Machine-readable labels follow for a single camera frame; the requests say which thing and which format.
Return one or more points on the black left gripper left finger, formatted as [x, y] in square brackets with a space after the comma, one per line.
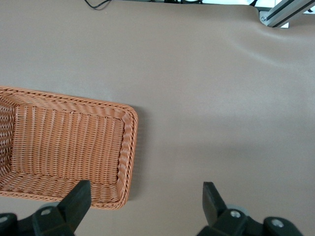
[71, 209]

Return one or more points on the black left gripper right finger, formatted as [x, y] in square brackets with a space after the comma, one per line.
[216, 211]

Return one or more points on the brown wicker basket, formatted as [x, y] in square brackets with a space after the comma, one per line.
[61, 147]

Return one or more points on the aluminium mast with bracket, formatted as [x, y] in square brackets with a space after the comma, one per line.
[278, 17]

